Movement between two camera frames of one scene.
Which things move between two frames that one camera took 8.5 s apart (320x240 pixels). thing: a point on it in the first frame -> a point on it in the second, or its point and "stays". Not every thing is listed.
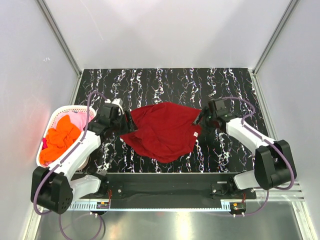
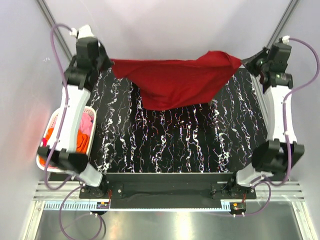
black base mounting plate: [176, 186] stays
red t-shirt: [166, 132] -> [166, 83]
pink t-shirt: [79, 118] stays
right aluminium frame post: [291, 6] stays
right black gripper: [205, 113] -> [248, 63]
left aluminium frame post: [64, 45] stays
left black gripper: [129, 125] -> [108, 64]
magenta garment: [45, 143] stays
